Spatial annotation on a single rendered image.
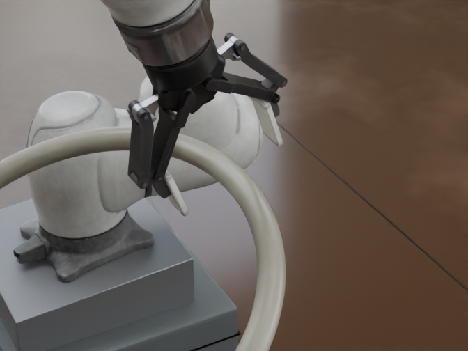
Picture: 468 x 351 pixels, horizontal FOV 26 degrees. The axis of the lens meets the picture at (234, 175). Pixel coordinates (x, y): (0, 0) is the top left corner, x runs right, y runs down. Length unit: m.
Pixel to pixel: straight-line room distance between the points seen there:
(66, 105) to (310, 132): 2.31
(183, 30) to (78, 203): 0.75
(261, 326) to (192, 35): 0.30
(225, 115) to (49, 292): 0.41
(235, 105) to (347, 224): 1.74
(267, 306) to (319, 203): 2.45
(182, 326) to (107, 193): 0.27
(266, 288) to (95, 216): 0.69
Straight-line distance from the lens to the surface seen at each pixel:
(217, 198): 3.49
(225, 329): 1.79
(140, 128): 1.04
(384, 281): 3.15
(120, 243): 1.75
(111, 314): 1.73
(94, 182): 1.65
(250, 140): 1.70
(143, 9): 0.92
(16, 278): 1.75
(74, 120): 1.62
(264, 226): 1.09
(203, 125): 1.64
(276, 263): 1.06
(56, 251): 1.75
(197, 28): 0.96
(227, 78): 1.07
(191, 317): 1.76
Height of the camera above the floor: 1.94
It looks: 32 degrees down
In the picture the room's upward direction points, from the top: straight up
